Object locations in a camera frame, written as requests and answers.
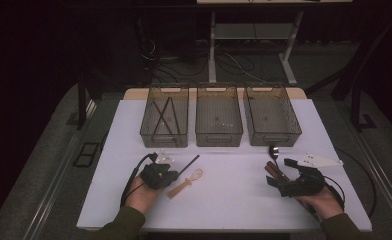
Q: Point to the black metal stand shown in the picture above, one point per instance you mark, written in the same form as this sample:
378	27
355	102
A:
355	110
81	106

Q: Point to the person's right hand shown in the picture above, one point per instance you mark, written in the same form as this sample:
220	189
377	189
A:
324	203

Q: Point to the white table mat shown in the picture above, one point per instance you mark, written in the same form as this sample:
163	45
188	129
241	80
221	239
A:
224	200

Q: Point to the dark brown chopstick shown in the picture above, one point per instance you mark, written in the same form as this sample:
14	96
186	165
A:
170	122
176	115

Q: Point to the clear grey plastic bin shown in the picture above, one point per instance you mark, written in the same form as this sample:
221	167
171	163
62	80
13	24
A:
162	121
219	115
270	115

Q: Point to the metal floor rail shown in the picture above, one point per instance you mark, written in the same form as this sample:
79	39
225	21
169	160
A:
377	166
50	196

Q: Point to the black rectangular floor frame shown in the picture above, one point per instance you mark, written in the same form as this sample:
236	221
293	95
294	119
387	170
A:
85	155

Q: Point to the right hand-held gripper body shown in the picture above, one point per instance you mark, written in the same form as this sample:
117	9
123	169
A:
304	185

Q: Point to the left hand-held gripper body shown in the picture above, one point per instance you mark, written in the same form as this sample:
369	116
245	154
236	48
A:
154	176

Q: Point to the white metal desk frame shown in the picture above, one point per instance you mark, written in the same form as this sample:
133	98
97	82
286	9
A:
212	50

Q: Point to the person's left hand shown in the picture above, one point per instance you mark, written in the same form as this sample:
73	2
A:
140	198

